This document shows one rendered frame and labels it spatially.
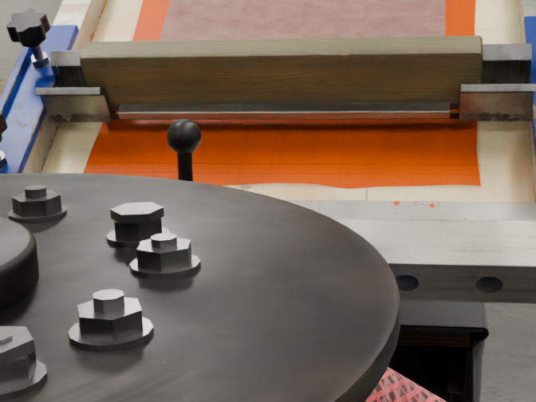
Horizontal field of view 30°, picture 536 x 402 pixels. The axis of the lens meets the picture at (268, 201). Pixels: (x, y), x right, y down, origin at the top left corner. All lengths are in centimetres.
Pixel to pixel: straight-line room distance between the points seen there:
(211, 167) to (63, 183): 63
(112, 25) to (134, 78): 22
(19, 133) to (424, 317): 53
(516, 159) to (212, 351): 81
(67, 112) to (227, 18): 25
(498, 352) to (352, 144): 257
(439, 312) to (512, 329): 252
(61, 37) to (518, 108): 52
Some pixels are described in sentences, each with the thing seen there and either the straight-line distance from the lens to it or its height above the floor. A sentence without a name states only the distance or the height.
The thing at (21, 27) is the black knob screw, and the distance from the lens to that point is 112.
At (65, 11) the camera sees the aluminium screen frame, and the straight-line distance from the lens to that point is 125.
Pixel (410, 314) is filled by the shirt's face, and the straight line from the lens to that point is 125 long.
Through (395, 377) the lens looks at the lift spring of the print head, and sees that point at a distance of 43.
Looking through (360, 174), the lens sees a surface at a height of 117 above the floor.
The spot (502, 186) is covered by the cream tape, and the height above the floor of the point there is 116.
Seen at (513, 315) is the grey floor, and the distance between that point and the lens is 390.
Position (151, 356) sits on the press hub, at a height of 131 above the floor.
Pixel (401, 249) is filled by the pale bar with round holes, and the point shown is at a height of 115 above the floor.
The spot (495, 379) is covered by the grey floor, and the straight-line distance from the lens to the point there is 337.
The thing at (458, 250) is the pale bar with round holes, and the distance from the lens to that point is 83.
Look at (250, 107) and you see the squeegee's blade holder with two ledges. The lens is 104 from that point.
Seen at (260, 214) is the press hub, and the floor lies 131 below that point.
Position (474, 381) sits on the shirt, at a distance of 126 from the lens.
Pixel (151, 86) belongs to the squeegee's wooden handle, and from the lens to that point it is 106.
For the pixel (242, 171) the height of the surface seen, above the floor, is 117.
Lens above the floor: 140
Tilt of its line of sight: 15 degrees down
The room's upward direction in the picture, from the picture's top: 2 degrees counter-clockwise
